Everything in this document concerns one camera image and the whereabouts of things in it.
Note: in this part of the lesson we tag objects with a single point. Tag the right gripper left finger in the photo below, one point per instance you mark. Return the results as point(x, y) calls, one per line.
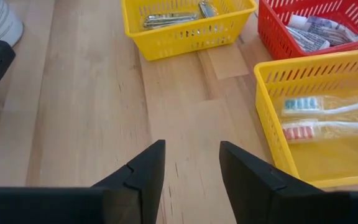
point(120, 202)

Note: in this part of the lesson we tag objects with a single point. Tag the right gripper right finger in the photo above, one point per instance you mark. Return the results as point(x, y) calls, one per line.
point(259, 202)

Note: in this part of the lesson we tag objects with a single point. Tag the red toothbrush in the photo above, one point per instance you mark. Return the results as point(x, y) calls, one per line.
point(298, 132)

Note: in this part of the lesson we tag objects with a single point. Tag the clear plastic bag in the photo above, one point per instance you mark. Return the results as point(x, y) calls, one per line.
point(300, 104)

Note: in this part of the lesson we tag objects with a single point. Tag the white toothpaste tube purple print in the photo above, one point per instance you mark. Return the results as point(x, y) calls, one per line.
point(309, 40)
point(331, 32)

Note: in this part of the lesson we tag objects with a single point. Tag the silver nail clipper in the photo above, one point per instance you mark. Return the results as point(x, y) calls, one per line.
point(169, 19)
point(207, 9)

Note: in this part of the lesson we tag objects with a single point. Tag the yellow plastic slotted basket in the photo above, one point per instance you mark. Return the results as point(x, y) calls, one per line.
point(337, 161)
point(182, 43)

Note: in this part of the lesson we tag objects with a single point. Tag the red plastic slotted basket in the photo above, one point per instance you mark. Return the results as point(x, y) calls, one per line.
point(275, 40)

